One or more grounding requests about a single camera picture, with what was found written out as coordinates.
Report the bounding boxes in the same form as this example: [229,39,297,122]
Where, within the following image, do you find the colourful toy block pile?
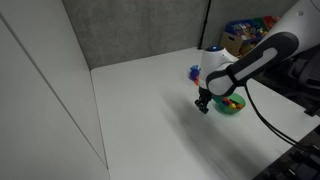
[189,65,200,85]

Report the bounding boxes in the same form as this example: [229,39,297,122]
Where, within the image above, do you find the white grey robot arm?
[195,0,320,113]

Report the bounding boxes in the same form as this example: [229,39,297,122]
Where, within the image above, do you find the green plastic bowl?
[212,93,246,114]

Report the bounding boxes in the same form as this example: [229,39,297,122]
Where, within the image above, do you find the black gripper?
[195,87,212,114]

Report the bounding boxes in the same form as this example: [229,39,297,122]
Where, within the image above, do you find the black tripod pole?
[197,0,212,50]

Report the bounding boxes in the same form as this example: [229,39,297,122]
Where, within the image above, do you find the colourful blocks in bowl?
[222,98,244,109]

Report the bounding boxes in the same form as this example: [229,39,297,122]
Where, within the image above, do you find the cardboard box of toys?
[219,16,280,58]

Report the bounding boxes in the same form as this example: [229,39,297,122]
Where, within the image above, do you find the black office chair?
[264,45,320,117]

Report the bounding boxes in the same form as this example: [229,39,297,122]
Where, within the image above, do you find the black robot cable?
[244,83,320,158]

